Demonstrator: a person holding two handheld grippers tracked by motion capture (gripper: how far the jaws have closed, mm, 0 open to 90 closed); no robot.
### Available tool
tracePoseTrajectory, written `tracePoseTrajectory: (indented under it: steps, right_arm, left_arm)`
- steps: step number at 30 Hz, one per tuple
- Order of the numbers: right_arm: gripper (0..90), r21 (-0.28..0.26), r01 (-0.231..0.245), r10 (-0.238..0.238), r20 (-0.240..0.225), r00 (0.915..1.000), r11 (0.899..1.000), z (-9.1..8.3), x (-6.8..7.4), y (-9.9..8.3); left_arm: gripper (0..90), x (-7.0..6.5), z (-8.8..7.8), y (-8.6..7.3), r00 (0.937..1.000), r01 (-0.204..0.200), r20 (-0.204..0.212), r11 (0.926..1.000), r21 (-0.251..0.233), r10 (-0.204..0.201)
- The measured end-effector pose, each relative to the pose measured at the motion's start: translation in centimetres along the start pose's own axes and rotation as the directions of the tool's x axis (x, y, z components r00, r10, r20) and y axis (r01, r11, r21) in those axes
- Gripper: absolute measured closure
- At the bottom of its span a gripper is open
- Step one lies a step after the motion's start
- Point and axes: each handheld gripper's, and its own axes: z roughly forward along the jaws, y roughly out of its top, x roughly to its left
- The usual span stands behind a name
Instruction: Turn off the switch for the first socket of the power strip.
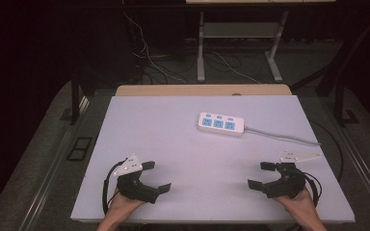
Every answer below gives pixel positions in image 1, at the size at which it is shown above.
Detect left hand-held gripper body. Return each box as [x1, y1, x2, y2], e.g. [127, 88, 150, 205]
[112, 153, 160, 205]

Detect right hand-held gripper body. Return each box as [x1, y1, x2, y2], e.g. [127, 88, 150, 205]
[262, 149, 324, 199]

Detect person's left hand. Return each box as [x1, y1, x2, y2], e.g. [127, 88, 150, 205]
[104, 189, 147, 222]

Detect person's right hand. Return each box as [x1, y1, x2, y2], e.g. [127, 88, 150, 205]
[273, 187, 318, 223]

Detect white power strip blue sockets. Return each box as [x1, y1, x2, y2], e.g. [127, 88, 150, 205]
[197, 111, 246, 138]

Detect black metal stand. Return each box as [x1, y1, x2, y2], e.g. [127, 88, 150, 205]
[290, 13, 370, 127]

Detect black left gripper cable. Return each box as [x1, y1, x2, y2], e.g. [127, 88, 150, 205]
[101, 160, 127, 216]

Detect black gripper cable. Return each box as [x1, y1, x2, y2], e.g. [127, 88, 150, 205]
[303, 171, 323, 208]
[101, 160, 127, 216]

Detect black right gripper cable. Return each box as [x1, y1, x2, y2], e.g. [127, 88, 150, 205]
[303, 171, 323, 208]

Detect grey power strip cable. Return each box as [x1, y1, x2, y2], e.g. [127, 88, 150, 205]
[244, 125, 323, 147]

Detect black floor cable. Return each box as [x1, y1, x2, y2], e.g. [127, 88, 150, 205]
[307, 118, 345, 182]

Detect thin white floor cable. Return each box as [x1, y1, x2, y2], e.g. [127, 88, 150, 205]
[211, 51, 262, 85]

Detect grey metal desk frame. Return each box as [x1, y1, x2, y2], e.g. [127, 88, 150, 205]
[196, 10, 291, 84]

